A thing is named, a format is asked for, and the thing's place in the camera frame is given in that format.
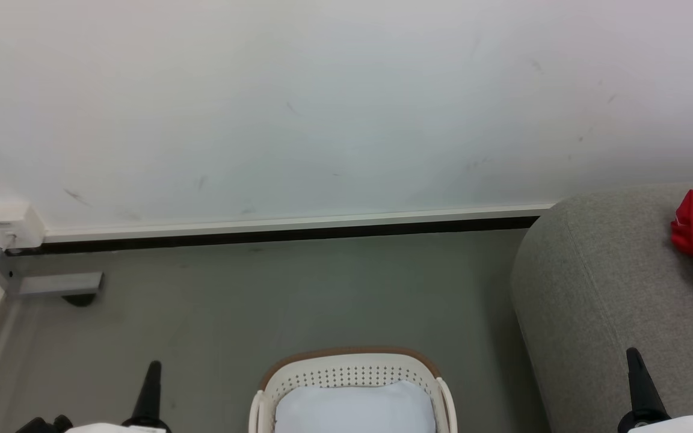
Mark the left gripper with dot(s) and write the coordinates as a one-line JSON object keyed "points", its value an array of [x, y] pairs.
{"points": [[94, 428]]}

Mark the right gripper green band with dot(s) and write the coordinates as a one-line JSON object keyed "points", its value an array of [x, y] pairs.
{"points": [[677, 424]]}

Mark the white perforated laundry basket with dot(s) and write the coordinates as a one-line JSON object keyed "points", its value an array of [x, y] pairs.
{"points": [[352, 368]]}

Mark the light blue clothing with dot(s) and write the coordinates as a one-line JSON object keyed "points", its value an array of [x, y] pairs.
{"points": [[355, 409]]}

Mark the grey fabric sofa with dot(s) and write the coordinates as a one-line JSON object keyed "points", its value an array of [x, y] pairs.
{"points": [[617, 288]]}

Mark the grey metal bracket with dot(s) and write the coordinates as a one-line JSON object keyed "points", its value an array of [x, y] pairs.
{"points": [[61, 284]]}

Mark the white wall socket box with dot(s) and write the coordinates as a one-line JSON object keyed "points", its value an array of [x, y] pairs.
{"points": [[12, 224]]}

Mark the white and black wall baseboard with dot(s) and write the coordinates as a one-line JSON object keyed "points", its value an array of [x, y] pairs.
{"points": [[298, 227]]}

